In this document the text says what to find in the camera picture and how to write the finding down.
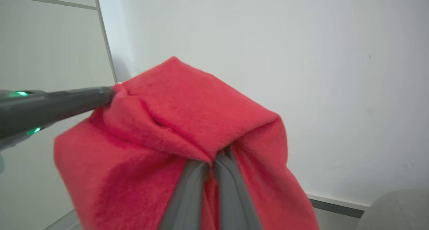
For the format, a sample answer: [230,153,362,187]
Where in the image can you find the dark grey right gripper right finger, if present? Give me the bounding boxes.
[214,146,263,230]

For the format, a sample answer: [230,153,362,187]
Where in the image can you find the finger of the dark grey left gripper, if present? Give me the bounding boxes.
[0,122,56,151]
[0,86,117,137]

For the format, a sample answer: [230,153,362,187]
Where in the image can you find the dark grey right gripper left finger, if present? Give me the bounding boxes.
[158,159,211,230]

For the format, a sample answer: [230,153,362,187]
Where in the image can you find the red garment with white stripes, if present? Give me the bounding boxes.
[53,56,321,230]

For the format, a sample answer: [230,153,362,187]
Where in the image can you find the grey fabric sofa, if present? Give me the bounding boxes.
[356,189,429,230]

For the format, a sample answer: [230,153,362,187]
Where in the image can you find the white and black wall skirting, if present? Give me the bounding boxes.
[306,193,370,219]

